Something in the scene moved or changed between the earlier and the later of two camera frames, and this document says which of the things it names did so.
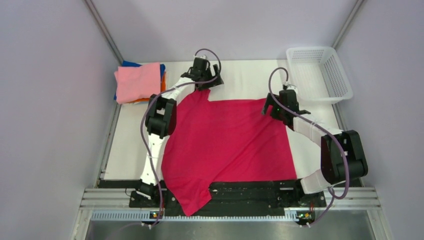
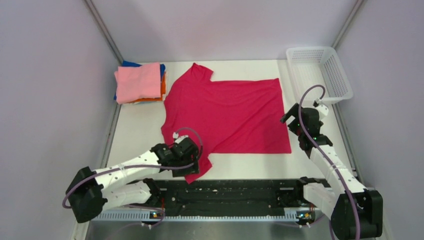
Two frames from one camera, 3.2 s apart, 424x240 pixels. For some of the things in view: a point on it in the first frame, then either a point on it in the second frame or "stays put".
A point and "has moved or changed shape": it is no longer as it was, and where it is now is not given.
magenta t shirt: x=212 y=141 has moved or changed shape
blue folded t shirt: x=130 y=64 stays put
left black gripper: x=217 y=82 -> x=192 y=159
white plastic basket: x=319 y=74 stays put
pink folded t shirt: x=134 y=83 stays put
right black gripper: x=268 y=102 -> x=293 y=111
